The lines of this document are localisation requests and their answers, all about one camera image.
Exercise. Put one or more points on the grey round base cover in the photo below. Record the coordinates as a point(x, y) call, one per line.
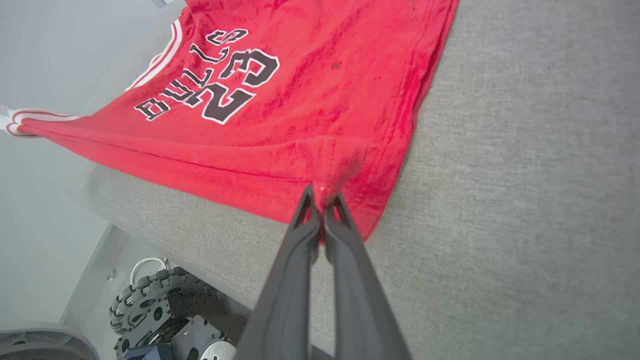
point(45, 342)

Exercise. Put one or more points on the black robot base chassis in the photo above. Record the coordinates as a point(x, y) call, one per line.
point(200, 310)

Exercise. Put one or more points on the grey fabric sofa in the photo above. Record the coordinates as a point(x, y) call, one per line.
point(515, 210)

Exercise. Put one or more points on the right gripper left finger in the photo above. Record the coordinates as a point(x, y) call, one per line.
point(285, 310)

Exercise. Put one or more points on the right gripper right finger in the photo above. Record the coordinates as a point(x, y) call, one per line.
point(360, 310)

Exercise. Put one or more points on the black mecanum wheel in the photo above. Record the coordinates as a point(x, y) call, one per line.
point(142, 300)

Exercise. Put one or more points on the red basketball jersey white trim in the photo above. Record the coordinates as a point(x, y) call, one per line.
point(310, 110)

